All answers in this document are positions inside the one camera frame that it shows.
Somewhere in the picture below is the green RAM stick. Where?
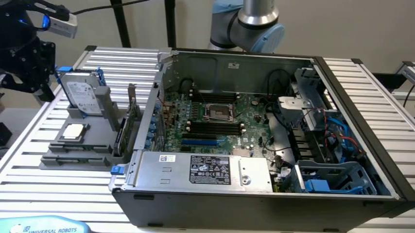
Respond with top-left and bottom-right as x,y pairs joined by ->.
50,143 -> 110,150

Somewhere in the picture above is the blue flat data wire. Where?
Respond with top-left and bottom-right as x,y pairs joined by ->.
325,116 -> 353,167

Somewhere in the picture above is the green motherboard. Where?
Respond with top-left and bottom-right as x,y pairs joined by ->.
160,90 -> 277,156

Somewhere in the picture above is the light blue robot joint cap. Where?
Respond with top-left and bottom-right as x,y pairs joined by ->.
0,215 -> 91,233

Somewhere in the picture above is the black camera cable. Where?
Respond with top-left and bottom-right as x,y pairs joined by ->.
70,0 -> 170,15

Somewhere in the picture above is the silver hard disk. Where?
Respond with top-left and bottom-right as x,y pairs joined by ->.
62,72 -> 100,116

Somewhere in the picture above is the blue hard disk bracket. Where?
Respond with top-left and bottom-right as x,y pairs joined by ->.
56,66 -> 106,98

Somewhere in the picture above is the graphics card with metal bracket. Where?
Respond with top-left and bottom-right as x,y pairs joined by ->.
115,83 -> 140,156

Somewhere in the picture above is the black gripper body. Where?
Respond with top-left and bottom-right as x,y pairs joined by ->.
0,9 -> 56,93

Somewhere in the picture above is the red data wire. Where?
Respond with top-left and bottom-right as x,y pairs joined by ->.
337,135 -> 369,156

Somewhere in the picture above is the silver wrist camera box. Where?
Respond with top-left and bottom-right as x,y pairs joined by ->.
42,13 -> 79,39

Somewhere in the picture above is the grey parts rack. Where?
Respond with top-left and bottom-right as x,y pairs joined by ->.
39,87 -> 144,170

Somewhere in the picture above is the blue plastic disk bay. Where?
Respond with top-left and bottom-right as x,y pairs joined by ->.
290,159 -> 379,195

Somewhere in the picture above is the small finned chipset heatsink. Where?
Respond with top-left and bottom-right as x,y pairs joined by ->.
233,148 -> 254,158

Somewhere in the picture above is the black open PC case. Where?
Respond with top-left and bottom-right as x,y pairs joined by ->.
110,47 -> 415,231

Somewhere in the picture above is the silver power supply unit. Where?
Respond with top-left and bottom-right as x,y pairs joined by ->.
124,151 -> 274,194

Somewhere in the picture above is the black stand pole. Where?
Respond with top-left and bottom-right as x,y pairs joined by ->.
163,0 -> 179,49
110,0 -> 132,48

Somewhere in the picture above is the short black looped cable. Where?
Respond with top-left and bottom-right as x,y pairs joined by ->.
179,77 -> 196,95

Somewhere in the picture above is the long black expansion slot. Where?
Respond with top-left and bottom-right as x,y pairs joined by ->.
180,133 -> 218,141

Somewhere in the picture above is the grey metal disk bay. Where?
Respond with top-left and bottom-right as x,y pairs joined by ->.
277,67 -> 339,130

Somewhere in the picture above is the blue expansion slot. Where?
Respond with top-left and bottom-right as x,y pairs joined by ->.
180,138 -> 219,147

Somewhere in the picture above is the CPU socket with metal frame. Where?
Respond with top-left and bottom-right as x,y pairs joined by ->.
200,102 -> 237,122

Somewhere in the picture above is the silver CPU chip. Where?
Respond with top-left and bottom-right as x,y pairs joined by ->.
63,123 -> 90,139

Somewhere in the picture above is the black ribbed fan shroud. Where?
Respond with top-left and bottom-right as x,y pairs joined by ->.
287,128 -> 342,164

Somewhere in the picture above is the black looped power cable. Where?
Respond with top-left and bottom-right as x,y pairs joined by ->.
267,68 -> 294,98

